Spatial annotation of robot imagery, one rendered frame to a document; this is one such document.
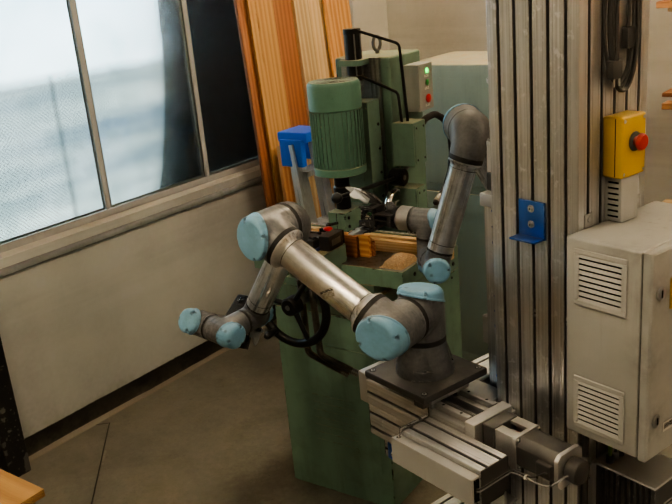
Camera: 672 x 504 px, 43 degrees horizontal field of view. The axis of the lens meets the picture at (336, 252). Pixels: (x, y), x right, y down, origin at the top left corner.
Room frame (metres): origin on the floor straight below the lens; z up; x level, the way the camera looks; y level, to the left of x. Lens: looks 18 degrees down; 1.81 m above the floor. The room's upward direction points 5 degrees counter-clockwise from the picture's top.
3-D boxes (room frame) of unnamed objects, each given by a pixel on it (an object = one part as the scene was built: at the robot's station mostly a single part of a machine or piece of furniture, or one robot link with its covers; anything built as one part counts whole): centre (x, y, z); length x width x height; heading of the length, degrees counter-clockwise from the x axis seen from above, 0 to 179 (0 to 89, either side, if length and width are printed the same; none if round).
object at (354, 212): (2.80, -0.05, 0.99); 0.14 x 0.07 x 0.09; 145
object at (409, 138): (2.87, -0.29, 1.23); 0.09 x 0.08 x 0.15; 145
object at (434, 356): (1.96, -0.20, 0.87); 0.15 x 0.15 x 0.10
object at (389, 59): (3.02, -0.21, 1.16); 0.22 x 0.22 x 0.72; 55
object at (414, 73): (2.96, -0.34, 1.40); 0.10 x 0.06 x 0.16; 145
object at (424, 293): (1.95, -0.20, 0.98); 0.13 x 0.12 x 0.14; 141
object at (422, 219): (2.39, -0.28, 1.08); 0.11 x 0.08 x 0.09; 55
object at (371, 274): (2.69, 0.01, 0.87); 0.61 x 0.30 x 0.06; 55
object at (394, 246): (2.71, -0.14, 0.92); 0.55 x 0.02 x 0.04; 55
